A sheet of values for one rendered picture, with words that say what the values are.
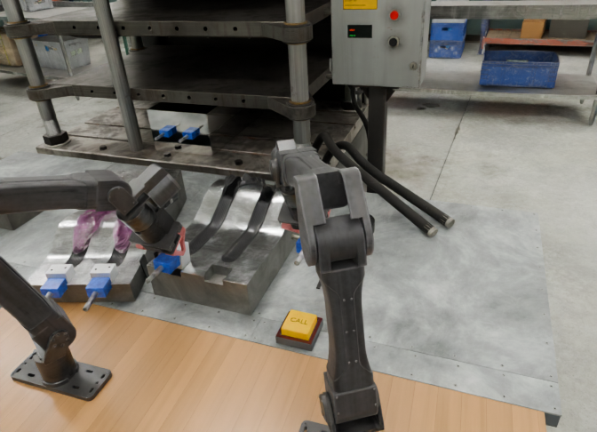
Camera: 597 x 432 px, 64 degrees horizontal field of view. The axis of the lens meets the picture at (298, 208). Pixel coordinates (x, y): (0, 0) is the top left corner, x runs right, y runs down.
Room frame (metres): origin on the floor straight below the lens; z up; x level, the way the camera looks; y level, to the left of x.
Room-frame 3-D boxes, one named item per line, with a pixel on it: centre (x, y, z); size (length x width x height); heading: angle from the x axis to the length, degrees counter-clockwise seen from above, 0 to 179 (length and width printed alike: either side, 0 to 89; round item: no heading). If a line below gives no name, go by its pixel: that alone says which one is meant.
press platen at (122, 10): (2.13, 0.36, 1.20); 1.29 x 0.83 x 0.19; 68
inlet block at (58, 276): (0.88, 0.58, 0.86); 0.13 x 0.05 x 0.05; 175
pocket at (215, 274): (0.87, 0.19, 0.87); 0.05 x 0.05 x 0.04; 68
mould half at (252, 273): (1.10, 0.15, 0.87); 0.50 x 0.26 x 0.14; 158
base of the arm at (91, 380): (0.68, 0.50, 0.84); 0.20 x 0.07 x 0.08; 70
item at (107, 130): (2.13, 0.38, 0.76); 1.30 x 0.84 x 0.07; 68
